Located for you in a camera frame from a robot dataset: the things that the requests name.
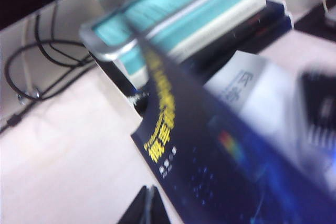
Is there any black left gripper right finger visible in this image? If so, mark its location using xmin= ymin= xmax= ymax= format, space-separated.
xmin=149 ymin=185 xmax=172 ymax=224

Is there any dark blue cover book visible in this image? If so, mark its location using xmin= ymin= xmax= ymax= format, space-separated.
xmin=125 ymin=22 xmax=336 ymax=224

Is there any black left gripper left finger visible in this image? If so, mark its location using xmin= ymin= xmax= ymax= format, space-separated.
xmin=117 ymin=185 xmax=149 ymax=224

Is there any clear plastic box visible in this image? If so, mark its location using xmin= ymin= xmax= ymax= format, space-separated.
xmin=79 ymin=0 xmax=169 ymax=62

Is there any black ribbed device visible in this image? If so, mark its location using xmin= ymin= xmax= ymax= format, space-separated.
xmin=300 ymin=67 xmax=336 ymax=154

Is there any navy cover thick book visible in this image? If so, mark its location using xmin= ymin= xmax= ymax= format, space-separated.
xmin=259 ymin=11 xmax=294 ymax=42

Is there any looped black cable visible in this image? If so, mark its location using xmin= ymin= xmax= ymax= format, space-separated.
xmin=6 ymin=11 xmax=97 ymax=102

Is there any grey white cover book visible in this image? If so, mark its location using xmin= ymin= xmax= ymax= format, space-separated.
xmin=206 ymin=50 xmax=318 ymax=174

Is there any stack of books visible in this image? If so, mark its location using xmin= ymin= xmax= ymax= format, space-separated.
xmin=94 ymin=0 xmax=266 ymax=86

